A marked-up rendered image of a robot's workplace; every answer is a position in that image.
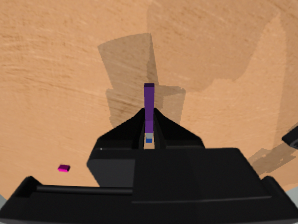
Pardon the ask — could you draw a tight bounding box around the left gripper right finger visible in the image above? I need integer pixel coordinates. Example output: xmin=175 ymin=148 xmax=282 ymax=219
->
xmin=153 ymin=108 xmax=205 ymax=149

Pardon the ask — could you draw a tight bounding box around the small magenta block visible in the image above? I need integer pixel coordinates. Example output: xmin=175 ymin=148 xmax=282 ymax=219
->
xmin=58 ymin=164 xmax=70 ymax=172

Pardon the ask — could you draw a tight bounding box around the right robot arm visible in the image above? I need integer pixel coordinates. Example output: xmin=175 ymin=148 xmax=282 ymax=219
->
xmin=282 ymin=126 xmax=298 ymax=149

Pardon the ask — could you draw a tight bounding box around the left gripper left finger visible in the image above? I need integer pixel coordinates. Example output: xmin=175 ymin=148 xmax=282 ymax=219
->
xmin=92 ymin=108 xmax=145 ymax=150

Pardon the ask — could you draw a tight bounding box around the grey rod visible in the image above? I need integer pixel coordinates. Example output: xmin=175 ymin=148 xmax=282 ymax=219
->
xmin=146 ymin=133 xmax=153 ymax=139

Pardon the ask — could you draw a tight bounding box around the purple rod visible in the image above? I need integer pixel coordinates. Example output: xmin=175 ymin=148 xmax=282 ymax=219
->
xmin=144 ymin=83 xmax=155 ymax=133

